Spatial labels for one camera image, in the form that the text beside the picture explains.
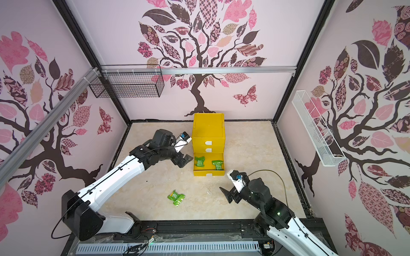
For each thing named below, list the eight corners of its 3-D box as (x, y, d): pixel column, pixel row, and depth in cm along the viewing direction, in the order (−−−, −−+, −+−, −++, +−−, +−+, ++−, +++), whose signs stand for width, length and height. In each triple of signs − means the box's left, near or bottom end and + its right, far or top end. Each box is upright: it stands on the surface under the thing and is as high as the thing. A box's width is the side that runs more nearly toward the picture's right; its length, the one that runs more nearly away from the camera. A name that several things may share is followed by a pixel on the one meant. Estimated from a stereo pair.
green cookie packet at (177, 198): (167, 199, 86) (166, 198, 84) (175, 189, 89) (174, 187, 88) (177, 207, 83) (176, 206, 81) (185, 196, 86) (184, 195, 85)
